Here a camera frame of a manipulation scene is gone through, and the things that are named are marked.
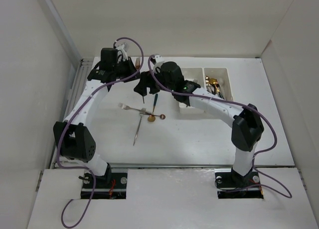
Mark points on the rose gold fork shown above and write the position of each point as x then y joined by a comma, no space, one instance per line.
138,63

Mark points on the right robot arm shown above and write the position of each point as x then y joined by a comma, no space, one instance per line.
244,121

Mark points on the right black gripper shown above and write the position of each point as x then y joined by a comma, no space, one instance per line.
146,80

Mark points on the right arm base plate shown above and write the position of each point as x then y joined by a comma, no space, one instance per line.
231,185

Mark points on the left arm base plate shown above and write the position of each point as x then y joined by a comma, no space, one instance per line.
115,189

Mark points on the silver fork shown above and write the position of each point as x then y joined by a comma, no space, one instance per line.
126,107
142,113

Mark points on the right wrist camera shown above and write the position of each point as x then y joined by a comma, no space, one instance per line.
157,60

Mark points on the right white plastic container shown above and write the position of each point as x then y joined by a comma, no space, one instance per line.
225,91

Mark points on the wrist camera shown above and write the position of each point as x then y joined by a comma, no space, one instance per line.
122,51
157,60

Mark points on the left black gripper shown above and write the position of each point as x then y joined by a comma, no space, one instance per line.
129,63

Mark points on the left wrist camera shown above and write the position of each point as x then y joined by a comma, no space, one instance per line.
122,51

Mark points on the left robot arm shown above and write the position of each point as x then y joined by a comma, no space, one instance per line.
72,135

